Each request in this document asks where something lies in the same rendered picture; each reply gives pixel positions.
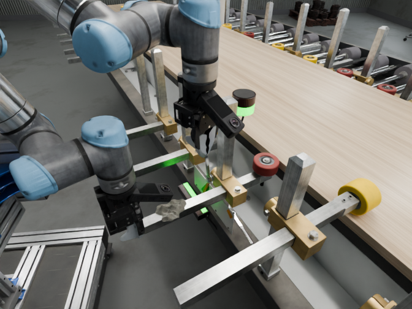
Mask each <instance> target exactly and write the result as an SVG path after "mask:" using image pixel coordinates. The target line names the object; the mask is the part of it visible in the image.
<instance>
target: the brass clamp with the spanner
mask: <svg viewBox="0 0 412 309"><path fill-rule="evenodd" d="M210 174H212V176H213V179H214V181H213V185H214V186H215V187H219V186H222V187H223V188H224V189H225V190H226V198H225V200H226V201H227V202H228V204H229V205H230V206H231V207H232V208H234V207H236V206H238V205H240V204H242V203H244V202H246V195H247V190H246V189H245V188H244V187H243V186H242V185H241V184H240V182H239V181H238V180H237V179H236V178H235V177H234V176H233V175H232V176H231V177H229V178H227V179H224V180H221V179H220V177H219V176H218V175H217V174H216V167H215V168H214V169H213V170H212V171H211V172H210ZM236 186H239V187H241V190H242V191H241V192H240V193H235V192H234V189H235V187H236Z"/></svg>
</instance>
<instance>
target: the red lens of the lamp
mask: <svg viewBox="0 0 412 309"><path fill-rule="evenodd" d="M234 91H235V90H234ZM234 91H233V92H232V97H233V98H234V99H235V100H236V101H237V102H238V107H251V106H253V105H254V104H255V100H256V93H255V92H254V93H255V95H254V97H252V98H249V99H242V98H238V97H235V96H234Z"/></svg>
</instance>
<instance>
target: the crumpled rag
mask: <svg viewBox="0 0 412 309"><path fill-rule="evenodd" d="M186 204H187V203H186V201H185V200H183V199H180V200H175V199H172V200H171V201H170V202H169V203H168V204H161V205H158V206H157V210H156V211H155V213H156V214H157V215H162V221H165V222H166V221H172V220H173V219H175V218H179V217H180V212H182V211H183V210H185V206H186Z"/></svg>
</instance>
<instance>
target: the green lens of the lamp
mask: <svg viewBox="0 0 412 309"><path fill-rule="evenodd" d="M254 105H255V104H254ZM254 105H253V106H252V107H248V108H240V107H237V115H239V116H248V115H251V114H253V112H254Z"/></svg>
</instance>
